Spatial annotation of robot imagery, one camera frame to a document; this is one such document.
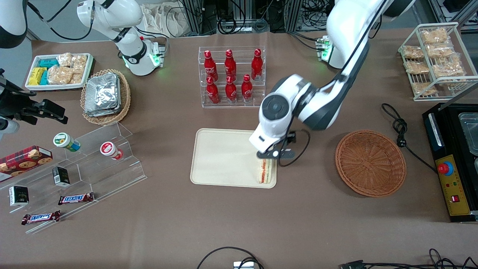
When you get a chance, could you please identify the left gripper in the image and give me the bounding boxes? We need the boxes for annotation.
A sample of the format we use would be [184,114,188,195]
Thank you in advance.
[249,126,296,167]

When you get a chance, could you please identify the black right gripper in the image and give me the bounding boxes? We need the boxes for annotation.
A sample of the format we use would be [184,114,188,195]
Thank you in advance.
[0,69,69,126]

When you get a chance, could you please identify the triangular sandwich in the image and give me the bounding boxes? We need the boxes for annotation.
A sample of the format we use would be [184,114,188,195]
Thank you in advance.
[257,158,277,185]

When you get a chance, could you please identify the white rectangular snack tray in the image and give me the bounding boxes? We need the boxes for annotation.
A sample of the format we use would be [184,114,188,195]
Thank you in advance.
[25,53,94,91]

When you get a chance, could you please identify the beige plastic tray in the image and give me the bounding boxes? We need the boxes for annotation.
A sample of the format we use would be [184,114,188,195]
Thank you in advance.
[190,128,277,189]

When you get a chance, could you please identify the light oval wicker basket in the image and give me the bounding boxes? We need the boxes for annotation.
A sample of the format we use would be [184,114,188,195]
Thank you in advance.
[80,69,131,126]

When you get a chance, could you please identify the brown round wicker basket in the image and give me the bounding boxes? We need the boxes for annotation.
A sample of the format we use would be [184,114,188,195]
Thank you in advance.
[335,129,407,198]

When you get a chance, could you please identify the green lid snack cup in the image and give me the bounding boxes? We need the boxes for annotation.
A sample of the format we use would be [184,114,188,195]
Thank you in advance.
[53,132,81,152]

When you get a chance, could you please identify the yellow snack pack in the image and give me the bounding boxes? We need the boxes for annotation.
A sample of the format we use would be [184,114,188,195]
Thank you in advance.
[29,67,47,86]

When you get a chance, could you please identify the stack of silver foil packs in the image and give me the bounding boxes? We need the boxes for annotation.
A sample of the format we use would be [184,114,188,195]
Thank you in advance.
[84,72,122,118]

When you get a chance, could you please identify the red tartan cookie box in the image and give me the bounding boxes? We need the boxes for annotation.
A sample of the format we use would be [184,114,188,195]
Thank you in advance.
[0,145,53,183]

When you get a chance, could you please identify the clear acrylic bottle rack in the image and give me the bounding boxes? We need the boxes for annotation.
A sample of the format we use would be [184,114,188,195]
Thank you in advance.
[199,46,266,109]

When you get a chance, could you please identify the small black carton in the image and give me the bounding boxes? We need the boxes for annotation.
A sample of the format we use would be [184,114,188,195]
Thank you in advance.
[9,186,30,207]
[52,166,71,187]

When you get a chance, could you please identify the red lid snack cup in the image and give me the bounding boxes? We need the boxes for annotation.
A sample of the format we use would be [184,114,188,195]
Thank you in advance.
[100,141,124,160]

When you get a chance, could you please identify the red cola bottle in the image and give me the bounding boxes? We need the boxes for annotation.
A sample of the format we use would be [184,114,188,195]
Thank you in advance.
[225,76,238,103]
[241,74,254,103]
[206,76,220,105]
[251,48,264,81]
[224,49,237,81]
[204,50,218,81]

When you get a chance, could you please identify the clear acrylic stepped shelf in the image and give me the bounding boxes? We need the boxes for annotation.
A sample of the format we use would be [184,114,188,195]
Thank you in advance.
[0,121,147,235]

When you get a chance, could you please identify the Snickers chocolate bar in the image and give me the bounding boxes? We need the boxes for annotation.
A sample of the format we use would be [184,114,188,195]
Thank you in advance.
[58,192,95,205]
[21,210,61,225]

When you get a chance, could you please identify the beige cloth bag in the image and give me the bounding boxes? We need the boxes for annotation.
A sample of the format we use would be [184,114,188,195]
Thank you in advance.
[141,3,189,38]

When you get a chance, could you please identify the clear bag of fried snacks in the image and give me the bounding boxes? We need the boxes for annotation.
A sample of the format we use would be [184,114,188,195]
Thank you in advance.
[411,82,436,96]
[426,43,455,59]
[421,28,448,45]
[405,61,430,75]
[432,56,466,79]
[403,45,425,60]

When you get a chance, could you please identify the yellow emergency stop box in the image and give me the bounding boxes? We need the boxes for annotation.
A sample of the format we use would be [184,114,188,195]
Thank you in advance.
[435,154,471,217]

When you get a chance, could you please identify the black countertop appliance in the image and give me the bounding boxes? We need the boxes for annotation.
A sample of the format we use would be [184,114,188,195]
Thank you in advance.
[422,103,478,223]

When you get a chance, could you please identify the clear plastic container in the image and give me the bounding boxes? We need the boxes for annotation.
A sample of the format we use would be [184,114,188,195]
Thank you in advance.
[458,112,478,156]

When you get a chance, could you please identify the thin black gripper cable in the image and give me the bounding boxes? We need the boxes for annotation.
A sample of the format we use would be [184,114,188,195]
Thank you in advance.
[285,129,311,167]

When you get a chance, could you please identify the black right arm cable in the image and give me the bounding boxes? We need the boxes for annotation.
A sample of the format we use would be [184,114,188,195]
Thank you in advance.
[27,0,94,41]

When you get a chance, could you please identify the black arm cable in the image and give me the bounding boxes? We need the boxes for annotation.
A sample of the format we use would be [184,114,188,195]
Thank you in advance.
[27,0,94,41]
[317,0,389,94]

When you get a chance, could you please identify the black looped cable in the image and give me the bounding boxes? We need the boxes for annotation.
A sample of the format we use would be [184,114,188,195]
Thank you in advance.
[196,246,264,269]

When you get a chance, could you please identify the black power cable with plug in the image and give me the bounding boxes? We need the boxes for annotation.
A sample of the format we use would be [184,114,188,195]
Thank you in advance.
[381,103,437,173]

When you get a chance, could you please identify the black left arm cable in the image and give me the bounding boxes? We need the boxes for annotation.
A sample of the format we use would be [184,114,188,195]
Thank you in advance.
[317,0,389,94]

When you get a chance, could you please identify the aluminium frame with cables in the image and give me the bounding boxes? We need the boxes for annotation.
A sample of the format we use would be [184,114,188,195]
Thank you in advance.
[179,0,336,36]

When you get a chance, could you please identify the white wire rack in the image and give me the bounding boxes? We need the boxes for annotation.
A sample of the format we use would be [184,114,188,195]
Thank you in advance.
[398,22,478,102]

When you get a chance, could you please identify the black tangled cables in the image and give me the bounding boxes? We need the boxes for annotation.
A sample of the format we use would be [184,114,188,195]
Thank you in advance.
[339,248,478,269]

